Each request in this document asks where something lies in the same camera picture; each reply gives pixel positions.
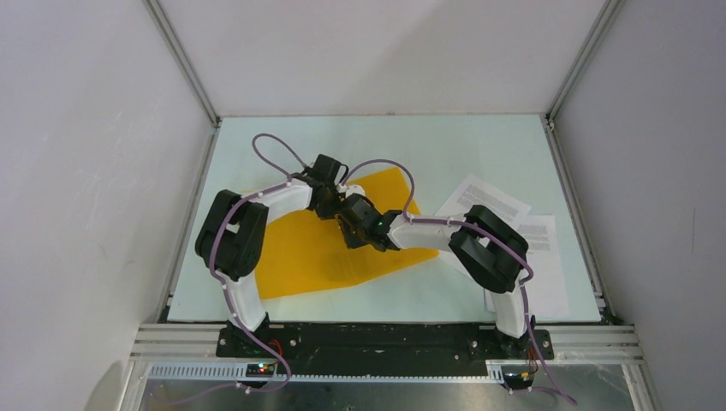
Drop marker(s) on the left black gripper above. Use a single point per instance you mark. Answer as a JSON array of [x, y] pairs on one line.
[[329, 213]]

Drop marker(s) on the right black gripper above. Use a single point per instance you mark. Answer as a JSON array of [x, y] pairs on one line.
[[351, 241]]

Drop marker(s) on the orange plastic folder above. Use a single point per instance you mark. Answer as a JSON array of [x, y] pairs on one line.
[[301, 253]]

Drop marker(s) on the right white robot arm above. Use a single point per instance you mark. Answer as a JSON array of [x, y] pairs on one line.
[[492, 253]]

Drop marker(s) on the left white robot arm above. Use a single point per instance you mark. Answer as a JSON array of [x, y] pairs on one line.
[[232, 236]]

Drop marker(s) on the upper printed paper sheet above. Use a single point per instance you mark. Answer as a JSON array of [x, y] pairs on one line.
[[475, 191]]

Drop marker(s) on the printed paper sheet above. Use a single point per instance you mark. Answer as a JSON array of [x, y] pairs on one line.
[[547, 294], [475, 191]]

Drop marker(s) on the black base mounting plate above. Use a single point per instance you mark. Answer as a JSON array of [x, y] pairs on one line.
[[391, 346]]

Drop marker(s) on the left controller board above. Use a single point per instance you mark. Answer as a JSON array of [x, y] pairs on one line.
[[261, 370]]

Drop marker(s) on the controller board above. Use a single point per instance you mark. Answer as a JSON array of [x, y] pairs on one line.
[[518, 381], [261, 370]]

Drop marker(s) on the lower printed paper sheet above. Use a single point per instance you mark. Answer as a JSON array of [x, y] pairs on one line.
[[547, 294]]

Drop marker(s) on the right controller board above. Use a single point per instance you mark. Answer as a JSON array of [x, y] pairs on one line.
[[518, 381]]

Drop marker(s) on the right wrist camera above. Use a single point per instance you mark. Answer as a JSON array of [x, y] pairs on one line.
[[346, 191]]

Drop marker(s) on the aluminium frame rail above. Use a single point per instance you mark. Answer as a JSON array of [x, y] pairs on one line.
[[190, 351]]

